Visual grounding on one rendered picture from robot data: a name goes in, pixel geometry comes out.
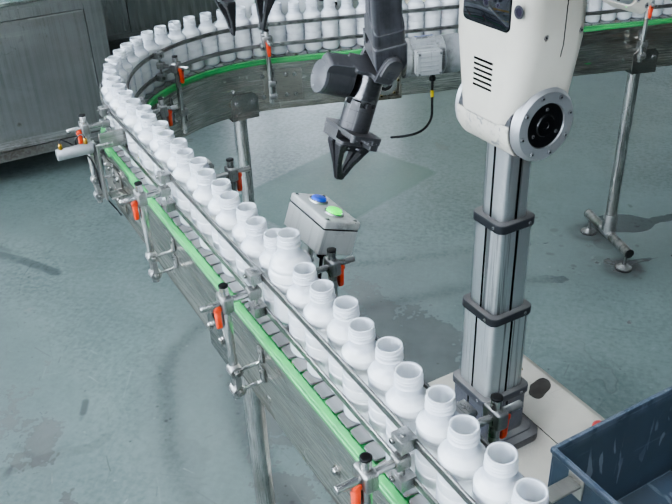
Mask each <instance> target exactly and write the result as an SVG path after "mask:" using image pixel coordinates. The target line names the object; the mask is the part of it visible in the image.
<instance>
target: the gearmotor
mask: <svg viewBox="0 0 672 504"><path fill-rule="evenodd" d="M405 40H406V42H407V65H406V67H405V68H404V70H403V71H402V72H401V73H400V75H399V76H398V78H397V80H394V82H393V84H392V85H391V86H389V85H384V84H383V87H382V90H381V93H380V97H379V100H388V99H397V98H402V77H403V78H407V77H415V76H417V77H421V76H429V75H430V77H429V81H431V90H430V97H431V115H430V119H429V121H428V123H427V124H426V126H425V127H424V128H422V129H421V130H419V131H417V132H414V133H411V134H406V135H399V136H390V138H391V139H392V138H403V137H409V136H413V135H416V134H419V133H421V132H422V131H424V130H425V129H426V128H427V127H428V126H429V125H430V123H431V121H432V118H433V97H434V81H435V80H436V77H435V75H438V74H443V73H451V72H459V71H461V61H460V44H459V33H449V34H437V35H433V34H430V35H420V36H412V37H407V38H405ZM379 100H378V101H379Z"/></svg>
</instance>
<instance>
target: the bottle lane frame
mask: <svg viewBox="0 0 672 504"><path fill-rule="evenodd" d="M109 154H110V159H111V162H112V163H113V165H114V169H115V170H116V171H117V172H118V174H119V175H120V177H121V181H122V187H123V189H124V191H125V192H126V193H127V196H124V197H125V198H129V197H133V196H134V193H133V190H134V189H135V186H134V182H136V181H140V180H138V178H137V177H136V176H135V174H133V173H132V171H131V170H130V168H128V167H127V165H126V163H124V162H123V161H122V159H121V157H119V156H118V155H117V152H116V153H115V152H114V151H110V152H109ZM147 200H148V205H147V206H146V208H147V213H148V219H149V224H150V230H151V235H152V241H153V246H154V250H155V251H156V253H157V254H158V253H161V252H165V251H168V250H170V249H171V245H170V243H169V240H170V236H171V237H172V238H173V239H174V244H175V250H176V251H172V252H171V253H170V254H166V255H163V256H160V257H159V260H158V262H159V263H160V265H161V266H162V268H163V269H168V268H171V267H173V266H174V263H173V260H172V257H173V255H172V254H173V253H174V254H175V255H176V257H177V262H178V268H175V269H174V270H172V271H169V272H166V273H167V274H168V276H169V277H170V278H171V280H172V281H173V283H174V284H175V285H176V287H177V288H178V289H179V291H180V292H181V293H182V295H183V296H184V297H185V299H186V300H187V302H188V303H189V304H190V306H191V307H192V308H193V310H194V311H195V312H196V314H197V315H198V316H199V318H200V319H201V321H202V322H203V323H204V325H205V326H206V327H207V329H208V330H209V328H208V326H207V324H208V318H207V315H208V313H210V314H211V315H214V313H213V312H212V310H211V311H208V312H205V313H202V314H201V313H200V311H199V307H200V306H203V305H206V304H209V303H212V302H215V301H217V300H216V292H218V291H219V289H218V284H219V283H221V282H224V281H223V280H222V279H221V277H220V275H222V274H220V275H218V274H217V273H216V272H215V270H214V269H213V266H214V265H213V266H210V264H209V263H208V262H207V261H206V259H205V258H206V257H203V256H202V255H201V254H200V252H199V251H198V250H199V249H196V248H195V246H194V245H193V244H192V241H189V239H188V238H187V237H186V236H185V233H183V232H182V231H181V230H180V229H179V226H177V225H176V224H175V223H174V221H173V218H170V217H169V215H168V214H167V213H166V212H165V211H164V210H163V208H161V206H160V205H159V204H158V202H157V201H156V198H153V197H151V198H147ZM126 207H127V212H128V213H126V212H125V211H124V209H123V208H122V207H121V205H120V209H121V212H122V213H123V215H124V216H125V217H126V219H127V220H128V221H129V223H130V224H131V225H132V227H133V228H134V230H135V231H136V232H137V234H138V235H139V236H140V238H141V239H142V240H143V242H144V243H145V239H144V234H143V228H142V223H141V218H140V212H139V207H138V212H139V218H140V219H139V220H135V219H134V214H133V210H132V206H131V205H130V203H129V204H126ZM244 304H246V303H241V301H237V302H234V309H235V310H234V312H232V313H231V314H232V322H233V329H234V337H235V345H236V353H237V360H238V363H239V364H240V365H241V367H242V366H245V365H248V364H250V363H253V362H255V361H257V360H258V354H257V352H256V350H257V345H259V346H260V347H261V348H262V350H263V357H264V363H263V364H262V362H261V363H260V364H261V365H262V367H263V368H264V369H265V376H266V383H264V382H262V383H260V384H259V385H257V386H254V387H251V388H252V390H253V391H254V393H255V394H256V395H257V397H258V398H259V399H260V401H261V402H262V403H263V405H264V406H265V407H266V409H267V410H268V412H269V413H270V414H271V416H272V417H273V418H274V420H275V421H276V422H277V424H278V425H279V426H280V428H281V429H282V431H283V432H284V433H285V435H286V436H287V437H288V439H289V440H290V441H291V443H292V444H293V445H294V447H295V448H296V450H297V451H298V452H299V454H300V455H301V456H302V458H303V459H304V460H305V462H306V463H307V465H308V466H309V467H310V469H311V470H312V471H313V473H314V474H315V475H316V477H317V478H318V479H319V481H320V482H321V484H322V485H323V486H324V488H325V489H326V490H327V492H328V493H329V494H330V496H331V497H332V498H333V500H334V501H335V503H336V504H351V494H350V490H348V491H346V492H343V493H341V494H339V495H336V494H335V493H334V491H333V486H335V485H337V484H339V483H341V482H343V481H346V480H348V479H350V478H352V477H354V473H353V465H354V463H355V462H357V461H359V455H360V454H361V453H362V452H366V450H365V449H364V447H365V446H366V445H367V444H369V443H370V442H369V443H365V444H360V443H359V442H358V441H357V440H356V439H355V437H354V436H353V435H352V434H351V430H352V429H354V428H355V427H352V428H349V429H348V428H346V427H345V425H344V424H343V423H342V422H341V421H340V419H339V418H338V415H339V414H340V413H342V412H339V413H334V412H333V411H332V410H331V409H330V408H329V406H328V405H327V404H326V400H327V399H329V398H331V397H329V398H325V399H322V398H321V397H320V396H319V394H318V393H317V392H316V391H315V390H314V386H316V385H317V384H314V385H310V384H309V382H308V381H307V380H306V379H305V378H304V377H303V373H304V372H306V371H307V370H306V371H302V372H299V371H298V369H297V368H296V367H295V366H294V365H293V363H292V360H294V359H295V358H293V359H288V357H287V356H286V355H285V354H284V353H283V351H282V348H283V347H285V346H283V347H278V345H277V344H276V343H275V342H274V341H273V340H272V336H274V335H276V334H274V335H268V334H267V332H266V331H265V330H264V329H263V328H262V325H264V324H266V323H264V324H259V323H258V322H257V320H256V319H255V318H254V317H253V316H252V315H251V313H250V312H248V311H247V309H246V307H245V305H244ZM260 364H258V365H257V366H254V367H251V368H249V369H246V370H244V374H243V375H242V376H243V378H244V379H245V380H246V382H247V383H248V384H250V383H253V382H255V381H258V380H259V379H260V373H259V365H260ZM415 495H417V494H415ZM415 495H412V496H409V497H404V496H403V495H402V493H401V492H400V491H399V490H398V489H397V488H396V486H395V485H394V484H393V483H392V482H390V480H389V478H388V477H387V476H386V474H385V473H384V474H382V475H379V489H378V490H377V491H375V492H373V504H410V503H409V500H410V499H411V498H412V497H414V496H415Z"/></svg>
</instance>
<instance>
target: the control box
mask: <svg viewBox="0 0 672 504"><path fill-rule="evenodd" d="M312 195H313V194H306V193H292V195H291V200H290V203H289V207H288V211H287V214H286V218H285V222H284V224H285V225H286V226H287V227H292V228H296V229H298V230H299V232H300V236H301V237H300V238H301V240H302V241H303V242H304V243H305V244H306V245H307V246H308V250H307V252H308V253H309V254H310V255H311V256H312V257H314V252H315V253H316V254H317V255H316V256H317V257H318V258H319V266H322V265H323V257H324V256H326V255H327V248H329V247H335V248H336V255H351V253H352V250H353V247H354V243H355V240H356V237H357V233H358V229H359V227H360V222H358V221H357V220H356V219H355V218H353V217H352V216H351V215H350V214H348V213H347V212H346V211H345V210H343V209H342V208H341V207H340V206H338V205H337V204H336V203H335V202H333V201H332V200H331V199H330V198H328V197H327V196H326V195H322V196H324V197H326V199H327V201H326V202H319V201H316V200H313V199H312V198H311V197H312ZM329 206H333V207H337V208H339V209H341V210H342V214H341V215H336V214H332V213H330V212H328V211H327V210H326V209H327V207H329Z"/></svg>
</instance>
